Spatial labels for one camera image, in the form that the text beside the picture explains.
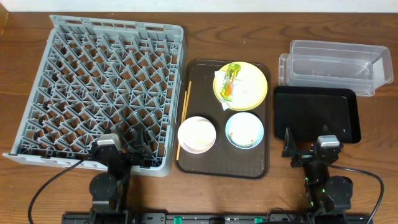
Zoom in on light blue bowl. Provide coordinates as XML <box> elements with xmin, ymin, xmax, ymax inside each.
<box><xmin>225</xmin><ymin>112</ymin><xmax>264</xmax><ymax>149</ymax></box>

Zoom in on pink white bowl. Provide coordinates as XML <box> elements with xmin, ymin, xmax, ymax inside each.
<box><xmin>177</xmin><ymin>116</ymin><xmax>217</xmax><ymax>154</ymax></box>

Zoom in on yellow plate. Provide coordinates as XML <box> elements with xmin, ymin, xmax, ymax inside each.
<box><xmin>214</xmin><ymin>62</ymin><xmax>268</xmax><ymax>111</ymax></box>

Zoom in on green snack wrapper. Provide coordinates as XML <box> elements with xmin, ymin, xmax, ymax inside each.
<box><xmin>220</xmin><ymin>63</ymin><xmax>241</xmax><ymax>101</ymax></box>

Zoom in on rice and food scraps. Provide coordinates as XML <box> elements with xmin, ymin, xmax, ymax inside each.
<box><xmin>228</xmin><ymin>132</ymin><xmax>257</xmax><ymax>149</ymax></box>

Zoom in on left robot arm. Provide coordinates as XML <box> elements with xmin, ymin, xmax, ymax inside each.
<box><xmin>88</xmin><ymin>125</ymin><xmax>151</xmax><ymax>224</ymax></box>

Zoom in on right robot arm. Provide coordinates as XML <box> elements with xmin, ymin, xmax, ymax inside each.
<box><xmin>282</xmin><ymin>128</ymin><xmax>353</xmax><ymax>223</ymax></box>

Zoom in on black waste tray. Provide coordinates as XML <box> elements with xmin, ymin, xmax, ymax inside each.
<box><xmin>274</xmin><ymin>86</ymin><xmax>361</xmax><ymax>144</ymax></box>

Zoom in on grey plastic dishwasher rack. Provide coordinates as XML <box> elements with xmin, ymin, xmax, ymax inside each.
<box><xmin>6</xmin><ymin>15</ymin><xmax>186</xmax><ymax>177</ymax></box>

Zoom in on wooden chopstick left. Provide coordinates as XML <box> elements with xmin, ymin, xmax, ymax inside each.
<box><xmin>176</xmin><ymin>91</ymin><xmax>187</xmax><ymax>161</ymax></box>

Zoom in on wooden chopstick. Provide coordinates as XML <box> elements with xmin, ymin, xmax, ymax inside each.
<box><xmin>182</xmin><ymin>81</ymin><xmax>192</xmax><ymax>122</ymax></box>
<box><xmin>176</xmin><ymin>91</ymin><xmax>187</xmax><ymax>161</ymax></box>

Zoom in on clear plastic bin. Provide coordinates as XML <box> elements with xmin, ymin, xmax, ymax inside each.
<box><xmin>278</xmin><ymin>40</ymin><xmax>394</xmax><ymax>96</ymax></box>

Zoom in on brown serving tray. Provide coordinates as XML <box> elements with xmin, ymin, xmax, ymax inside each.
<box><xmin>175</xmin><ymin>59</ymin><xmax>272</xmax><ymax>179</ymax></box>

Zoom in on wooden chopstick right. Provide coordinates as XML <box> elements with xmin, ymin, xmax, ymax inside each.
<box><xmin>182</xmin><ymin>81</ymin><xmax>192</xmax><ymax>122</ymax></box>

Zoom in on right black cable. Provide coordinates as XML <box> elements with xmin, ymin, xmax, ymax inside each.
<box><xmin>329</xmin><ymin>163</ymin><xmax>385</xmax><ymax>222</ymax></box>

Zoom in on black cable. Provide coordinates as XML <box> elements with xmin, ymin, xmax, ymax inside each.
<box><xmin>27</xmin><ymin>157</ymin><xmax>93</xmax><ymax>224</ymax></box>
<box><xmin>329</xmin><ymin>163</ymin><xmax>385</xmax><ymax>222</ymax></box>

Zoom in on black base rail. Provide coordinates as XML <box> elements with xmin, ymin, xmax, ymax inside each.
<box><xmin>61</xmin><ymin>212</ymin><xmax>374</xmax><ymax>224</ymax></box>

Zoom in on left black cable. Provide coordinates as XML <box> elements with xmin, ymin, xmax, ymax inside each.
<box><xmin>27</xmin><ymin>157</ymin><xmax>93</xmax><ymax>224</ymax></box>

